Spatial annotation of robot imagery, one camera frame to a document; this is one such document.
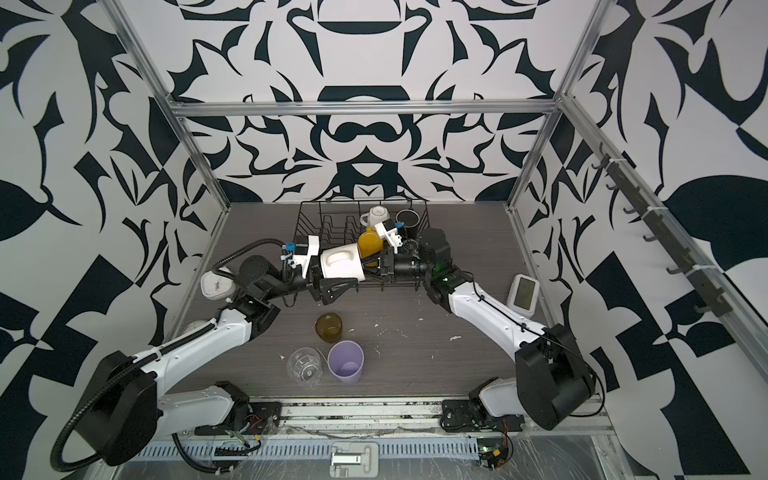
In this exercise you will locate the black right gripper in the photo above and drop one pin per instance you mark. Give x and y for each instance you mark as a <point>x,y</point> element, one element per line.
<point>391,262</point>

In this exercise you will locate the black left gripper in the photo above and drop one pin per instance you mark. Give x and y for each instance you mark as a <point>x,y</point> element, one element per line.
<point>318,287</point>

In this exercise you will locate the white mug red inside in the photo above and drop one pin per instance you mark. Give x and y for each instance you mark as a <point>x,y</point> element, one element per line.
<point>342,262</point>

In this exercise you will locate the yellow mug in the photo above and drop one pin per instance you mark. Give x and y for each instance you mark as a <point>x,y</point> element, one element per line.
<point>369,246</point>

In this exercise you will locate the black mug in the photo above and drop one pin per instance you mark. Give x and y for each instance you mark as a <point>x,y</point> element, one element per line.
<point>409,220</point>

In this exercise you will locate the white faceted mug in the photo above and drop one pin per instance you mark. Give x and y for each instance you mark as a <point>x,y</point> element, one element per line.
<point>375,215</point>

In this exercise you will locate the lilac plastic cup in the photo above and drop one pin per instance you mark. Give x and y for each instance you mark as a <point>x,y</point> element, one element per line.
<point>345,361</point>

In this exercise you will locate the cream mug dark green outside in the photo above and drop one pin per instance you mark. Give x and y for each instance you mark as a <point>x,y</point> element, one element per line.
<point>410,247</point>

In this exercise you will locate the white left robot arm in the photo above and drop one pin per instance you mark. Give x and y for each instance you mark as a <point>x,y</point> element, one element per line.
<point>128,401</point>

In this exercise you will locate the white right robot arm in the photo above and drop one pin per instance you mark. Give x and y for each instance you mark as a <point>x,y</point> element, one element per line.
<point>552,380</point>

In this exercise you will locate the olive green glass cup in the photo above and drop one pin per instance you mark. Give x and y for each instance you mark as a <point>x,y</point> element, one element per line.
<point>329,327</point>

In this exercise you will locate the clear glass cup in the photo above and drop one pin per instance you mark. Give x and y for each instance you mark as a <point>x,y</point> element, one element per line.
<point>305,367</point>

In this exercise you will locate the white square alarm clock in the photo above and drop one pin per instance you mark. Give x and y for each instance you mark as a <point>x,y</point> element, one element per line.
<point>216,287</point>

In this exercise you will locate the white digital thermometer display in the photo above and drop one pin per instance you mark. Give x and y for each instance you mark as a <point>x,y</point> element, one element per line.
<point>523,295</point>

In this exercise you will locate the round grey alarm clock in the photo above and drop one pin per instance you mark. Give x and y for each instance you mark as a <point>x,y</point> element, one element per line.
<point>194,326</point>

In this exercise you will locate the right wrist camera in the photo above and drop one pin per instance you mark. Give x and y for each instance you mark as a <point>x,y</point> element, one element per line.
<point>388,231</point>

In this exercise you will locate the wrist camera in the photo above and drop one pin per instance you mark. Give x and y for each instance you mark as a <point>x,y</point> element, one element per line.
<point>388,231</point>
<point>300,253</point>

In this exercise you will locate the black wire dish rack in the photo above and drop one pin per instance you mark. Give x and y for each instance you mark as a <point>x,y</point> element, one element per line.
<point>337,223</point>

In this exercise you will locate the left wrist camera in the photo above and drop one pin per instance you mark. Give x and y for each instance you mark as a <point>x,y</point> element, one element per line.
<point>300,253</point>

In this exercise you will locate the silver latch bracket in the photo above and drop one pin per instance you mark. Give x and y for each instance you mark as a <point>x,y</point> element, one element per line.
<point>350,460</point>

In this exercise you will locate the white cable duct strip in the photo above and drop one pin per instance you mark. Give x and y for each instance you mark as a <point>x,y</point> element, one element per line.
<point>455,448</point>

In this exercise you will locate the grey wall hook rail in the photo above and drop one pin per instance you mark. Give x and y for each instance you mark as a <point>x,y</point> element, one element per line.
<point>666,230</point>

